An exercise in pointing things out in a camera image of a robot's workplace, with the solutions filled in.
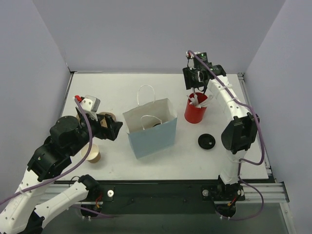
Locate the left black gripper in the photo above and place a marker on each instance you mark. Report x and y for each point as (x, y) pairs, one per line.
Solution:
(105, 129)

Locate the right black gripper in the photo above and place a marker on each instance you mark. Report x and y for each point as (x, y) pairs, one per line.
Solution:
(192, 82)

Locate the light blue paper bag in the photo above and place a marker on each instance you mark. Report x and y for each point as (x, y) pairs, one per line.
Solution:
(143, 137)

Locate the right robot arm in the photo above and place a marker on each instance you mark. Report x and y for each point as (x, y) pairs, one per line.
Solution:
(241, 129)

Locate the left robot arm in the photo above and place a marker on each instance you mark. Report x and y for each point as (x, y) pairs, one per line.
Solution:
(23, 214)

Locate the white wrapped straw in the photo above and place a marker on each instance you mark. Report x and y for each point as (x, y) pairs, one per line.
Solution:
(205, 102)
(194, 97)
(192, 100)

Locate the red straw holder cup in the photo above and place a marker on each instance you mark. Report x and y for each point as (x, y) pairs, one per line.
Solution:
(194, 114)

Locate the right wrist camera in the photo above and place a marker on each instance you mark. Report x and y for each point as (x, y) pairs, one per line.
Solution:
(194, 60)

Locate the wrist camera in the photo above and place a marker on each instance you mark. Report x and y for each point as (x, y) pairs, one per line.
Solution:
(194, 60)
(90, 105)

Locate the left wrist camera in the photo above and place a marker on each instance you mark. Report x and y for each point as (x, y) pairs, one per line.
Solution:
(90, 105)

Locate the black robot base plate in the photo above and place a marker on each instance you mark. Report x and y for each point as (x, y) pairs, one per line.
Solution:
(161, 197)

